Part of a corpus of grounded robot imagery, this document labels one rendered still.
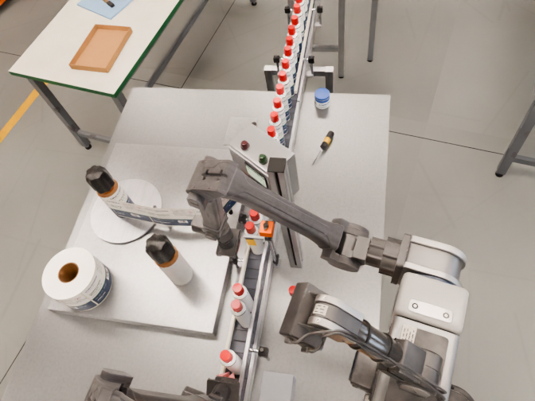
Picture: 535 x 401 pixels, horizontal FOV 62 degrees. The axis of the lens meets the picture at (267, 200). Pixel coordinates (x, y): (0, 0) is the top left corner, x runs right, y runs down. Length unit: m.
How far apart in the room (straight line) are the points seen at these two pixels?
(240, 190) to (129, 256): 1.01
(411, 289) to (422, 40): 2.96
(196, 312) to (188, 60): 2.54
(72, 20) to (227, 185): 2.42
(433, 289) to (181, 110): 1.63
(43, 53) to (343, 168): 1.95
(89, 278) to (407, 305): 1.15
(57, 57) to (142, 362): 1.89
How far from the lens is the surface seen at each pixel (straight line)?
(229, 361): 1.43
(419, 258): 1.03
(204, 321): 1.67
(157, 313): 1.74
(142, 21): 2.96
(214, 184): 0.92
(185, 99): 2.33
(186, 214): 1.70
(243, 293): 1.48
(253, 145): 1.22
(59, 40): 3.10
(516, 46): 3.84
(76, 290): 1.74
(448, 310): 0.97
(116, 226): 1.94
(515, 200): 2.99
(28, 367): 1.98
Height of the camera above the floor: 2.44
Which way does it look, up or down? 59 degrees down
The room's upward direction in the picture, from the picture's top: 15 degrees counter-clockwise
